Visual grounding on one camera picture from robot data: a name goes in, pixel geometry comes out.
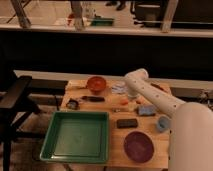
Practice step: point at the orange pepper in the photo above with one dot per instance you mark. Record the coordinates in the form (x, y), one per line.
(127, 101)

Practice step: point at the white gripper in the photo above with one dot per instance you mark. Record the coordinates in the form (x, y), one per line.
(132, 96)

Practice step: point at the black chair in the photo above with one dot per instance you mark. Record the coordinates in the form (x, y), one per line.
(15, 108)

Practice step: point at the red bowl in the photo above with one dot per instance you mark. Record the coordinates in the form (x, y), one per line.
(96, 84)

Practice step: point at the blue cup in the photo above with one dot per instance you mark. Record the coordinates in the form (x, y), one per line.
(163, 124)

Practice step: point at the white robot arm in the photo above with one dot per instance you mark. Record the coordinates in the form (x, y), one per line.
(191, 125)

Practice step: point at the green box on floor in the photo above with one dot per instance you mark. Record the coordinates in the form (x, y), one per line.
(102, 22)

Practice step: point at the black rectangular sponge block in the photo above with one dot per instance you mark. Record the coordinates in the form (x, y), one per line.
(127, 123)

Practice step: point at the green plastic tray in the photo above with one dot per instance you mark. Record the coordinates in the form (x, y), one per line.
(77, 137)

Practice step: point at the clear plastic wrapper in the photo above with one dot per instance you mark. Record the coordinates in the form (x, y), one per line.
(119, 88)

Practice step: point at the black handled tool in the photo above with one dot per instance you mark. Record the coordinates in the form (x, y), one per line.
(93, 98)

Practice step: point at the small metal utensil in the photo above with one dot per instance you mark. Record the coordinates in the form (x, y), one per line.
(120, 110)

